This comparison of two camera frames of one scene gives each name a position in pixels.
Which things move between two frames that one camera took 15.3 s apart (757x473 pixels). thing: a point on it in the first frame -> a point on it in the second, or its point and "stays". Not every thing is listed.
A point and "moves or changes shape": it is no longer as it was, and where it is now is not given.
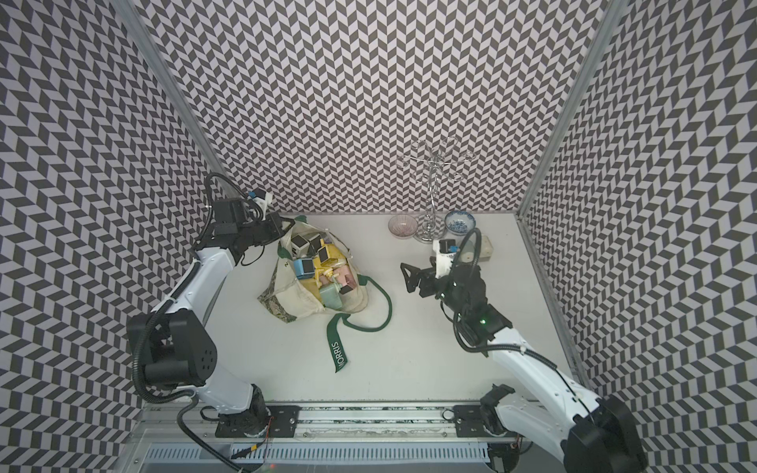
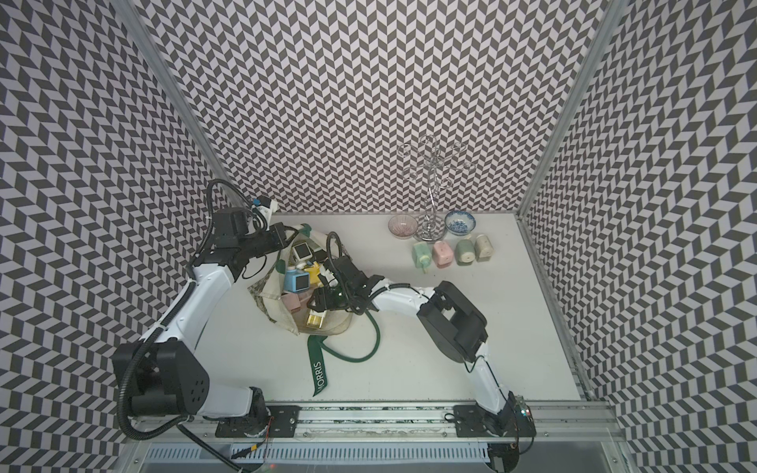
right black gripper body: x=443 y=288 -> x=338 y=298
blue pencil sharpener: x=304 y=268 -> x=296 y=280
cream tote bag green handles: x=368 y=307 moves or changes shape
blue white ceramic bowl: x=459 y=223 stays
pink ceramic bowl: x=402 y=226 stays
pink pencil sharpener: x=343 y=274 moves or changes shape
